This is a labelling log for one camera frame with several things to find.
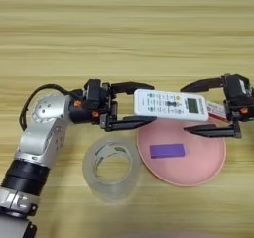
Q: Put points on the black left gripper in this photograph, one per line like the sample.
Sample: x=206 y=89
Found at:
x=82 y=113

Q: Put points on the clear tape roll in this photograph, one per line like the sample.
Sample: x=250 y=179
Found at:
x=132 y=179

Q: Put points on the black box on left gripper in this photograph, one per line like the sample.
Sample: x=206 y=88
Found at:
x=93 y=90

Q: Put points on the pink round plate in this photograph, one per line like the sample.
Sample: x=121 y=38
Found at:
x=198 y=162

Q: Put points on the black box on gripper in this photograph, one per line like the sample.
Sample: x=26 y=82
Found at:
x=236 y=86
x=93 y=90

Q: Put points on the white remote control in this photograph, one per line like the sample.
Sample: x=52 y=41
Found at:
x=165 y=104

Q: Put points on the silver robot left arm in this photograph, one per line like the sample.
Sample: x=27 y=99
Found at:
x=39 y=136

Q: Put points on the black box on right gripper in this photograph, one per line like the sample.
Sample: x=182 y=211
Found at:
x=236 y=86

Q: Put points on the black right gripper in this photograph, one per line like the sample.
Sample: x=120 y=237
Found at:
x=239 y=108

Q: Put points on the small red white box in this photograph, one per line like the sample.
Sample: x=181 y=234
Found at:
x=216 y=109

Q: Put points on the purple rectangular block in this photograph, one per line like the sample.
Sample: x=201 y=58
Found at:
x=167 y=150

